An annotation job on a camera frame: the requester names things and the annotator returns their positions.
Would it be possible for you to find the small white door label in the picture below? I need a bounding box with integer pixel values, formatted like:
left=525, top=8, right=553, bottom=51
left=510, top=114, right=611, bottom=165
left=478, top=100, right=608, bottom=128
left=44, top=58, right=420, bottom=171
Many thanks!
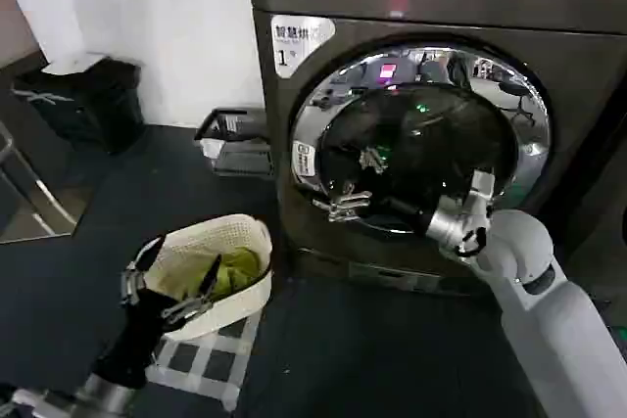
left=291, top=139, right=317, bottom=178

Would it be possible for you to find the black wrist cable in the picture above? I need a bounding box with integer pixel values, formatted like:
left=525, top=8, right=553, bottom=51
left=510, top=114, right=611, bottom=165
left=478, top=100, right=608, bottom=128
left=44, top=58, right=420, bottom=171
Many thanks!
left=454, top=224, right=492, bottom=257

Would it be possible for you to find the metal chair frame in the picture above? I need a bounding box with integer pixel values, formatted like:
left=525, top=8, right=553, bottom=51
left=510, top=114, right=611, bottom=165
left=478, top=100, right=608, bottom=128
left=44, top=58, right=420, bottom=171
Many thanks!
left=0, top=118, right=79, bottom=239

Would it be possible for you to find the black waste bin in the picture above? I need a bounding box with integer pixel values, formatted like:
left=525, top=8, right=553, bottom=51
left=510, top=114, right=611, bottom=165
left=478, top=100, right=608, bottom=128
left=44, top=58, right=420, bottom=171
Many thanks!
left=13, top=57, right=147, bottom=156

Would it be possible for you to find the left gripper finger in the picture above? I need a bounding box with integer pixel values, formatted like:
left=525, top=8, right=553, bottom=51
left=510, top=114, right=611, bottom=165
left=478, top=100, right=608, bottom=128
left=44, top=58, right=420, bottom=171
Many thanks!
left=160, top=254, right=224, bottom=333
left=120, top=235, right=165, bottom=307

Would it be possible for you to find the black plastic crate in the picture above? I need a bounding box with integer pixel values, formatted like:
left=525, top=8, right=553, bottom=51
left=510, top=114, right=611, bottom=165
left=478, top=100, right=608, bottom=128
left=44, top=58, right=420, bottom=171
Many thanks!
left=194, top=107, right=276, bottom=178

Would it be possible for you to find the large white dryer label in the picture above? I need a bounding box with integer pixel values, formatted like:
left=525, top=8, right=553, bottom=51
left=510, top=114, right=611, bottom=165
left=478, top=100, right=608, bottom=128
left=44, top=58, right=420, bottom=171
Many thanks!
left=269, top=15, right=337, bottom=79

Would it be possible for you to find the green garment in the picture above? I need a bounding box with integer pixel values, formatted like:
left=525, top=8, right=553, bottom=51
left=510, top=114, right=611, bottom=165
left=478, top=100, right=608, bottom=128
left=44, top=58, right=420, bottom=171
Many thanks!
left=166, top=246, right=262, bottom=302

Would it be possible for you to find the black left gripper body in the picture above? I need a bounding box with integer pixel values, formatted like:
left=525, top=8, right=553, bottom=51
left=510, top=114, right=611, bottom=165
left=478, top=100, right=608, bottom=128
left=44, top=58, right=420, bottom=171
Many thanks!
left=91, top=289, right=171, bottom=391

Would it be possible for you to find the checked grey white mat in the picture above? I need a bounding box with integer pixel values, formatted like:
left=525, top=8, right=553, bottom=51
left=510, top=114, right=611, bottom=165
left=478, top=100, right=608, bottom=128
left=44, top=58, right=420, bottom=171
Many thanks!
left=145, top=313, right=262, bottom=402

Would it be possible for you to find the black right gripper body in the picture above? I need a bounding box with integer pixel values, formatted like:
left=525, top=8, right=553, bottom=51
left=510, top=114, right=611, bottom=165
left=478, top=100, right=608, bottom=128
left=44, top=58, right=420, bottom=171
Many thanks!
left=367, top=195, right=436, bottom=239

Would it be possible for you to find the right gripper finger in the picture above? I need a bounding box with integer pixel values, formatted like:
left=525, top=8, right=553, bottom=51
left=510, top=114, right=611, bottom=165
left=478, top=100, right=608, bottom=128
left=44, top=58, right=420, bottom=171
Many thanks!
left=311, top=181, right=375, bottom=209
left=326, top=207, right=374, bottom=223

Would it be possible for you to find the round glass dryer door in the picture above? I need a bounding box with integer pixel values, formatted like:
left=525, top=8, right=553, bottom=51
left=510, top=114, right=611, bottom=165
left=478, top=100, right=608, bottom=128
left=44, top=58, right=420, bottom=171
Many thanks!
left=287, top=32, right=551, bottom=244

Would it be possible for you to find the white woven laundry basket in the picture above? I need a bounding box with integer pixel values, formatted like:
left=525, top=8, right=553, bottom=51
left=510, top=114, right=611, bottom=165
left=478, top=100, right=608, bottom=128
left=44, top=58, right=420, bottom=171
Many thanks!
left=142, top=213, right=274, bottom=342

